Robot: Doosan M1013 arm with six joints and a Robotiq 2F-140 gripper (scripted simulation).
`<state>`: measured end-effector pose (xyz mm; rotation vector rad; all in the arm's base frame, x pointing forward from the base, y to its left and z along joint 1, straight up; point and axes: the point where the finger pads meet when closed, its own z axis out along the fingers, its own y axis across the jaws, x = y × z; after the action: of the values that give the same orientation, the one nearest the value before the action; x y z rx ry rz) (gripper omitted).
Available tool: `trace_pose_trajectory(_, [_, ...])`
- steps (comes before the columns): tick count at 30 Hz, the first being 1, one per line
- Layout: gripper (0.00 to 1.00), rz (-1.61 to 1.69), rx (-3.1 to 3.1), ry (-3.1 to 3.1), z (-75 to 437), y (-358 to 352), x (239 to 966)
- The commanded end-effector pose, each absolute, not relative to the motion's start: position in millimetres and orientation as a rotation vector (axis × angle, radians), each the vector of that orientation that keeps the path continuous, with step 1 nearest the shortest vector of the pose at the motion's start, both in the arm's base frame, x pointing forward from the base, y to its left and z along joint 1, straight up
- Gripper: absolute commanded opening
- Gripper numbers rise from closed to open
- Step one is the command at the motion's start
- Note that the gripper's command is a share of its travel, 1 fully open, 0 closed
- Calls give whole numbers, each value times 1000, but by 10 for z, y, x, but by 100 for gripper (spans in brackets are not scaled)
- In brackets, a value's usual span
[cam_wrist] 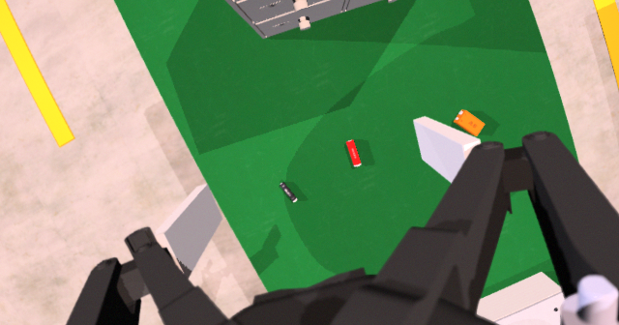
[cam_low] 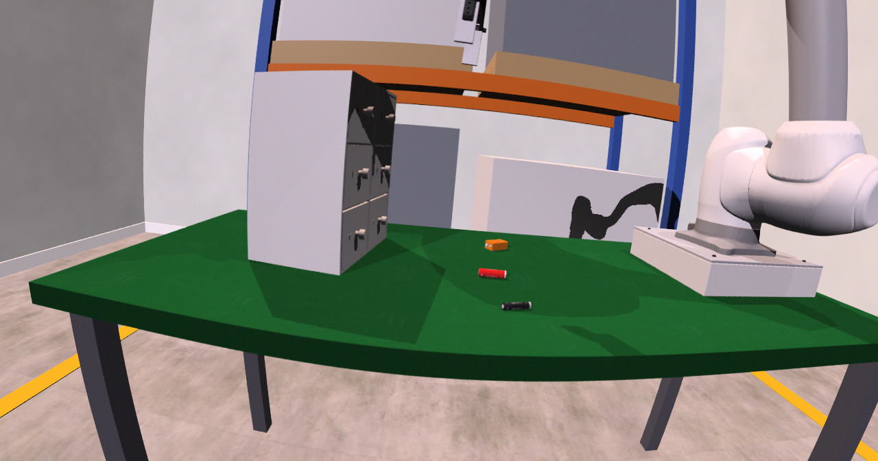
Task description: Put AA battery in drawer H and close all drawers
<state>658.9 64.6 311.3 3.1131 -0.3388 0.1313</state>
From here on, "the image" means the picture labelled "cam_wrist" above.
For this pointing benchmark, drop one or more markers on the black battery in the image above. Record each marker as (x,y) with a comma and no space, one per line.
(288,192)

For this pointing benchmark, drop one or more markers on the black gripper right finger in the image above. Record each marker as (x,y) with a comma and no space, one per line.
(451,256)

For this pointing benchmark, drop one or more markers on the red aa battery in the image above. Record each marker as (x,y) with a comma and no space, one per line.
(353,152)

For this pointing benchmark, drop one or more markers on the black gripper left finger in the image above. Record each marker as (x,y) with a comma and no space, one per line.
(162,264)

